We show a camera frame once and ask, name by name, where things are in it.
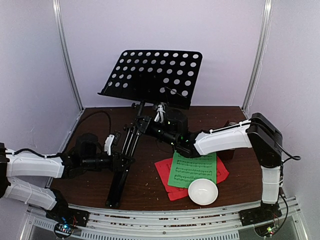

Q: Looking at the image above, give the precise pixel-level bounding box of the red sheet music paper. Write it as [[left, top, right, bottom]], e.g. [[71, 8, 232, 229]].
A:
[[155, 153, 229, 201]]

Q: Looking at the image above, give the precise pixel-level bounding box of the black perforated music stand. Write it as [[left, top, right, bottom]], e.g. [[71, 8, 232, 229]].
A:
[[99, 49, 203, 208]]

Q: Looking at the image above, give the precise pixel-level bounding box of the green sheet music paper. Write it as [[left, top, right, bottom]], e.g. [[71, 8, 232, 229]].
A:
[[167, 152, 217, 189]]

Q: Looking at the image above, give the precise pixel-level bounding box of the red wooden metronome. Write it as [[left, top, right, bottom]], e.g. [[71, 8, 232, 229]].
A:
[[217, 120, 236, 161]]

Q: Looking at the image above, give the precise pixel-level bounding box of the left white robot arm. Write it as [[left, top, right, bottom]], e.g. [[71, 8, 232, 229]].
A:
[[0, 133, 135, 222]]

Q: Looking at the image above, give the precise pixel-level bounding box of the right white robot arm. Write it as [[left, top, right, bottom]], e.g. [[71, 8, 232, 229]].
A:
[[134, 109, 283, 221]]

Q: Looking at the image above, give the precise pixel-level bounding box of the white ceramic bowl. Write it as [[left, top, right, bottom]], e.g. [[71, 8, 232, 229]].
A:
[[188, 178, 219, 206]]

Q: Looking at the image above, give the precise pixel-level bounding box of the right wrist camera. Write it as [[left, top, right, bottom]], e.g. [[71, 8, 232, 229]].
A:
[[153, 102, 166, 124]]

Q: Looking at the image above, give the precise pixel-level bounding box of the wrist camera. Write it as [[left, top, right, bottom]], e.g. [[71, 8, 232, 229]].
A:
[[104, 131, 121, 156], [153, 102, 166, 124]]

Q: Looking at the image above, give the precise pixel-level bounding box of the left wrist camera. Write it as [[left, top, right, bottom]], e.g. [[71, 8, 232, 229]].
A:
[[104, 131, 121, 156]]

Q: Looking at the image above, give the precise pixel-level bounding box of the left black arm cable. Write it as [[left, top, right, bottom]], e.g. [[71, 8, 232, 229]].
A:
[[74, 111, 112, 151]]

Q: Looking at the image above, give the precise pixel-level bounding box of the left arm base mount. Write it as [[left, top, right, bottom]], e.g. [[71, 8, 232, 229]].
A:
[[45, 189, 90, 240]]

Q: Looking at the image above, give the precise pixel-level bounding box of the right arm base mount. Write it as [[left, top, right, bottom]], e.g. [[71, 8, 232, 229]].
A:
[[239, 207, 282, 238]]

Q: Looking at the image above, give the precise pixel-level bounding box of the left aluminium frame post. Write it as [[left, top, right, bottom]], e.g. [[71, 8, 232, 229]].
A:
[[52, 0, 84, 111]]

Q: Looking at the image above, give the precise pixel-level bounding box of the aluminium frame post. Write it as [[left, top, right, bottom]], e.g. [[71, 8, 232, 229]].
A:
[[241, 0, 274, 116], [52, 0, 84, 111]]

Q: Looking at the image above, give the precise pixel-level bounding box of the aluminium front rail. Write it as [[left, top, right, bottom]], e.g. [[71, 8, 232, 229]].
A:
[[24, 197, 308, 240]]

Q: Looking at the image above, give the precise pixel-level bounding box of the right aluminium frame post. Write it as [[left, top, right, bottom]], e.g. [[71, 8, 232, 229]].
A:
[[241, 0, 274, 116]]

